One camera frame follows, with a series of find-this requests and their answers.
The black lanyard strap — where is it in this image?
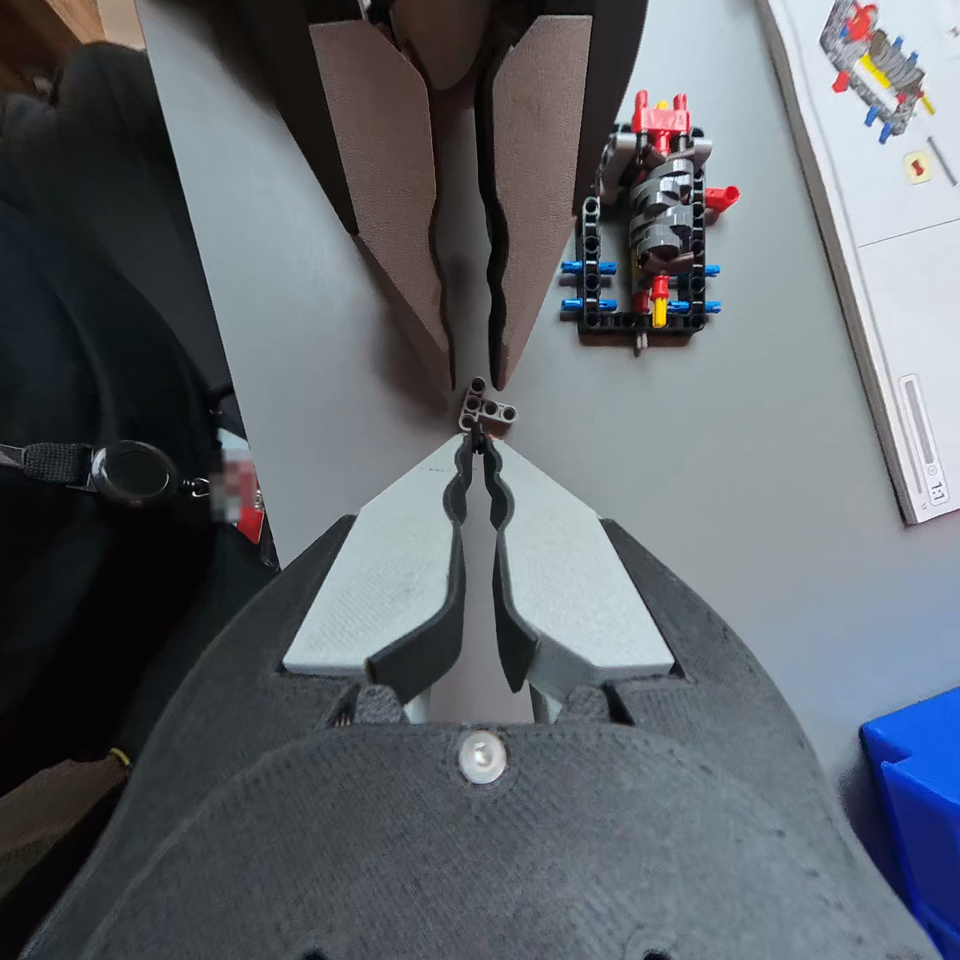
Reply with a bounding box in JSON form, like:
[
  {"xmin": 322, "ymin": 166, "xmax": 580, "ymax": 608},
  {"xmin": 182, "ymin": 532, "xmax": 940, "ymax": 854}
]
[{"xmin": 0, "ymin": 441, "xmax": 95, "ymax": 481}]

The blue plastic bin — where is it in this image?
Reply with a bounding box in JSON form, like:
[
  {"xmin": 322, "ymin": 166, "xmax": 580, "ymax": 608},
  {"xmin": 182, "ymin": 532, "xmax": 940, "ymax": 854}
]
[{"xmin": 858, "ymin": 693, "xmax": 960, "ymax": 960}]

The black badge reel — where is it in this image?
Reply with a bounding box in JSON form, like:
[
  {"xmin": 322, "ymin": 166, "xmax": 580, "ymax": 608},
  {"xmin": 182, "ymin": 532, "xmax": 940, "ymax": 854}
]
[{"xmin": 90, "ymin": 440, "xmax": 215, "ymax": 502}]

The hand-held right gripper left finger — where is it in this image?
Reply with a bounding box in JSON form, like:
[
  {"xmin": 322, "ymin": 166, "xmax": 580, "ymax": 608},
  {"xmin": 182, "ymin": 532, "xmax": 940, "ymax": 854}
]
[{"xmin": 281, "ymin": 435, "xmax": 477, "ymax": 725}]

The grey lego t-beam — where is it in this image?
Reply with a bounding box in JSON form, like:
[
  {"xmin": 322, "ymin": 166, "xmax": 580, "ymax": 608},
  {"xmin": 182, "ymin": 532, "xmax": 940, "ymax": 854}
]
[{"xmin": 456, "ymin": 376, "xmax": 520, "ymax": 438}]

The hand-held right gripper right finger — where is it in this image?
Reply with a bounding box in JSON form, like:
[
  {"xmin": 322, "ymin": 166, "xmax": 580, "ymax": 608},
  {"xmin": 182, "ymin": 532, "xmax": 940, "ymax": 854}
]
[{"xmin": 483, "ymin": 437, "xmax": 678, "ymax": 725}]

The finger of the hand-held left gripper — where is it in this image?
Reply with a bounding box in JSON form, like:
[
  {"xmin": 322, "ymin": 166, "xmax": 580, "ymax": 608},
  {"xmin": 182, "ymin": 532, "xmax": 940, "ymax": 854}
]
[
  {"xmin": 309, "ymin": 16, "xmax": 459, "ymax": 393},
  {"xmin": 474, "ymin": 13, "xmax": 595, "ymax": 393}
]

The lego engine frame assembly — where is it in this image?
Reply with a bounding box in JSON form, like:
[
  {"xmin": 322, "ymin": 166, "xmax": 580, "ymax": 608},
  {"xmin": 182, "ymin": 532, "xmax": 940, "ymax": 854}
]
[{"xmin": 558, "ymin": 88, "xmax": 744, "ymax": 357}]

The lego instruction booklet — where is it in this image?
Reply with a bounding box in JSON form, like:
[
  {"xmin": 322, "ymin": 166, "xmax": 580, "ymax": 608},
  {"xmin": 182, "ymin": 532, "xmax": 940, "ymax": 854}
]
[{"xmin": 753, "ymin": 0, "xmax": 960, "ymax": 526}]

